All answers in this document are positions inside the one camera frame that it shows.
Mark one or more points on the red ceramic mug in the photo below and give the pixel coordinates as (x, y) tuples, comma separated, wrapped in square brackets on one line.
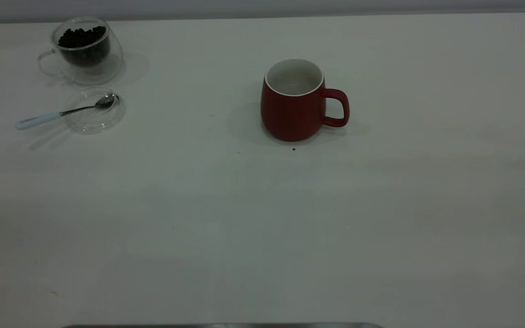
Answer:
[(290, 116)]

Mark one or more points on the clear glass saucer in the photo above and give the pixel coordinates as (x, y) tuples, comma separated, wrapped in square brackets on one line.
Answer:
[(98, 125)]

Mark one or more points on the clear glass cup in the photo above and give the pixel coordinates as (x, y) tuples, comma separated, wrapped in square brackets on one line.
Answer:
[(107, 70)]

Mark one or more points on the dark coffee beans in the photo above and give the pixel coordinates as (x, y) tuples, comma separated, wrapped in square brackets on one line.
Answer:
[(82, 43)]

